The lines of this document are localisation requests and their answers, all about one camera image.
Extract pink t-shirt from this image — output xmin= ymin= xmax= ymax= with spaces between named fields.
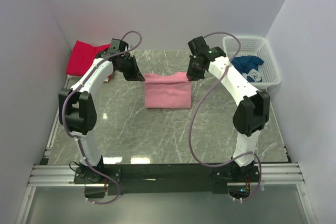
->
xmin=144 ymin=72 xmax=192 ymax=109

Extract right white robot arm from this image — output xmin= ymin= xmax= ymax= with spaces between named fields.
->
xmin=186 ymin=36 xmax=270 ymax=182

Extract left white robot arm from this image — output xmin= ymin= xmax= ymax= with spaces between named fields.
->
xmin=58 ymin=39 xmax=145 ymax=183

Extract folded magenta t-shirt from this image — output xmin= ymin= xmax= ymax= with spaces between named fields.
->
xmin=66 ymin=40 xmax=110 ymax=77

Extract blue t-shirt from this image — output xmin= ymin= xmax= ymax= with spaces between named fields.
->
xmin=231 ymin=55 xmax=264 ymax=83

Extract white plastic basket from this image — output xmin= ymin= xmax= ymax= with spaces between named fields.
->
xmin=223 ymin=36 xmax=281 ymax=90

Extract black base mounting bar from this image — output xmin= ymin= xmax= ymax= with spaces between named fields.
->
xmin=73 ymin=163 xmax=260 ymax=198

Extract aluminium rail frame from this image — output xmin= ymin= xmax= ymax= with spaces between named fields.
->
xmin=17 ymin=78 xmax=317 ymax=223

